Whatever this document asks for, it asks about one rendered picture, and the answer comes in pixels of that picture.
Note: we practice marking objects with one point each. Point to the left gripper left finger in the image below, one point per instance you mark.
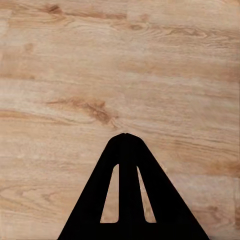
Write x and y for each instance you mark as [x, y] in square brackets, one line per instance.
[84, 220]

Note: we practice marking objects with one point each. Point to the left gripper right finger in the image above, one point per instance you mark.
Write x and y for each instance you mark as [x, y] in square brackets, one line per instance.
[174, 220]

